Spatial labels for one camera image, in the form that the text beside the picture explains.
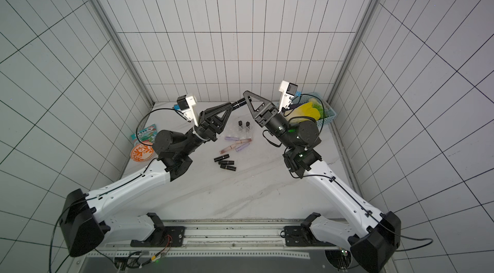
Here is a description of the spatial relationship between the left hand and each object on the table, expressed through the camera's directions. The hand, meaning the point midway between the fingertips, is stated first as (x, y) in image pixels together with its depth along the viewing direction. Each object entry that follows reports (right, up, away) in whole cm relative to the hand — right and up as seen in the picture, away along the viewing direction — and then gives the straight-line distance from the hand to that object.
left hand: (233, 109), depth 55 cm
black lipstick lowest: (-5, -26, +35) cm, 44 cm away
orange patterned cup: (-49, -20, +40) cm, 67 cm away
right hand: (+1, +2, -4) cm, 5 cm away
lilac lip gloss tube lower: (+1, -18, +43) cm, 47 cm away
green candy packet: (-51, -12, +48) cm, 71 cm away
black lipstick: (-6, -24, +37) cm, 45 cm away
